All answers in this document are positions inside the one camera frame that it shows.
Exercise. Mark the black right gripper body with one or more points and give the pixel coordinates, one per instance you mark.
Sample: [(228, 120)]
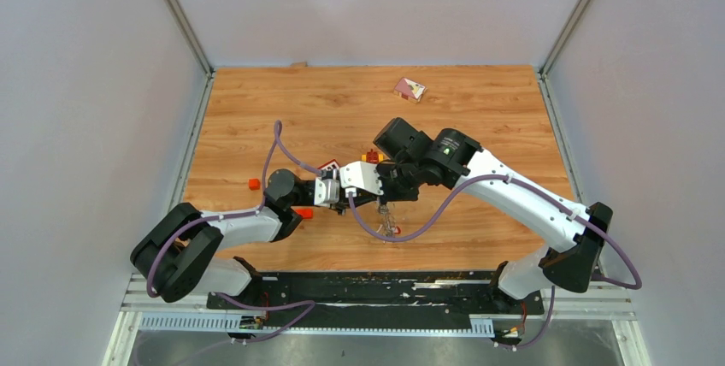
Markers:
[(398, 182)]

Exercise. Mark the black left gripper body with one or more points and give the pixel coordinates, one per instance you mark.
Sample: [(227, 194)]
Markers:
[(304, 200)]

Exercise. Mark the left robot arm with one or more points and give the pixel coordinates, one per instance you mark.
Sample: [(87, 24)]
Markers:
[(177, 257)]

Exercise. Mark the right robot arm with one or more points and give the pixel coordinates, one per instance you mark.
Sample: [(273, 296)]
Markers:
[(571, 231)]

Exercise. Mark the small red toy brick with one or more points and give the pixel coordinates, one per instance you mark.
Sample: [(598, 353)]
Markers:
[(306, 213)]

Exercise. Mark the red toy brick car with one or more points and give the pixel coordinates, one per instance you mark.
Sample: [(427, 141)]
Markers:
[(373, 156)]

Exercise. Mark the red window toy brick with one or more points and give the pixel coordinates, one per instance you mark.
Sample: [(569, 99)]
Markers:
[(330, 165)]

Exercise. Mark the small orange cube brick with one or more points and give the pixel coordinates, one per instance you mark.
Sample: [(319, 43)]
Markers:
[(254, 184)]

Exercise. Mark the red patterned card box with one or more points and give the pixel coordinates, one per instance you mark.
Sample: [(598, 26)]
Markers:
[(409, 90)]

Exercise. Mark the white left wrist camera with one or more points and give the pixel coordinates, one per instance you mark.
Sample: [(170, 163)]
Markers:
[(326, 192)]

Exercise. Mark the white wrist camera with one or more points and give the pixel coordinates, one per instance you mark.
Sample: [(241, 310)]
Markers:
[(360, 176), (326, 192)]

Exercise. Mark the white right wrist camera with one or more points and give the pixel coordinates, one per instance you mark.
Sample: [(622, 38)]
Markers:
[(360, 176)]

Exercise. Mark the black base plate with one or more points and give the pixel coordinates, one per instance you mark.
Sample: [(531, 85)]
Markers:
[(384, 300)]

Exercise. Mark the aluminium frame post left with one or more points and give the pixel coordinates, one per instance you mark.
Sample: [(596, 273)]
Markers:
[(180, 18)]

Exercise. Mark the aluminium frame post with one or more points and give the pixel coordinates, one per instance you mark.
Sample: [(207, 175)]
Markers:
[(180, 18), (564, 36)]

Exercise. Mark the aluminium frame post right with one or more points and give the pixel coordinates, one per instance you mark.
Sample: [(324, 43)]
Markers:
[(564, 36)]

